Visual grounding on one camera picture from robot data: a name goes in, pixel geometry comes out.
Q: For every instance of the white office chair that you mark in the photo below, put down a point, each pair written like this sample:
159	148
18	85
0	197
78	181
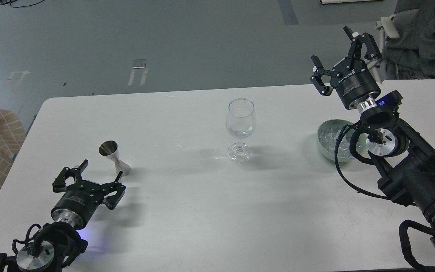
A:
387	31

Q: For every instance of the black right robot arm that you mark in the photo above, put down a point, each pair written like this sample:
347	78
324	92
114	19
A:
403	158

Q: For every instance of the green bowl of ice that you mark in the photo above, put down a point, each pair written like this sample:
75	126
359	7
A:
327	135

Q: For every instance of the steel cocktail jigger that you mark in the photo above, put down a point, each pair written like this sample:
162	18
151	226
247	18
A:
110	150

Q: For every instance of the clear wine glass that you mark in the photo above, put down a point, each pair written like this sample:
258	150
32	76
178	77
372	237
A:
240	123

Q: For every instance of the person in grey clothes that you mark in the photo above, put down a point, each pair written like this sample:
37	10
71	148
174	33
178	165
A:
412	55

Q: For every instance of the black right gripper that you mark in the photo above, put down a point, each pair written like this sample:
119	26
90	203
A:
350	77

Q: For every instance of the grey tape on floor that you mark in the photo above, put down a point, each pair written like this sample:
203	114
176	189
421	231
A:
138	64

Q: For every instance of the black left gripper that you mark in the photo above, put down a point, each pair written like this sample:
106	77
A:
81	199

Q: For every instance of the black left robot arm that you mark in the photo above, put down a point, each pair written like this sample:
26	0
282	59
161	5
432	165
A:
53	246

